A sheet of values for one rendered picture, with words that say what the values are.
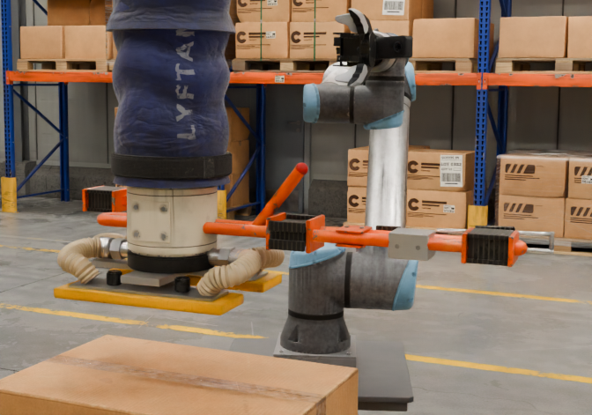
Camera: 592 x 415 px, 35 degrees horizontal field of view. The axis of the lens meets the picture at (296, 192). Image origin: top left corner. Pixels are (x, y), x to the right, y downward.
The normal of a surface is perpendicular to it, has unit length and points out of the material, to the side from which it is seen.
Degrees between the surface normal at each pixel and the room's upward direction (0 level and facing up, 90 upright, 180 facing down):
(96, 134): 90
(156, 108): 78
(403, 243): 90
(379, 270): 60
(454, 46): 89
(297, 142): 90
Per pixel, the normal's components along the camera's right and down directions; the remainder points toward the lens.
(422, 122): -0.40, 0.11
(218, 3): 0.77, 0.28
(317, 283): -0.12, 0.11
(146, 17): -0.18, -0.18
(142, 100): -0.42, -0.12
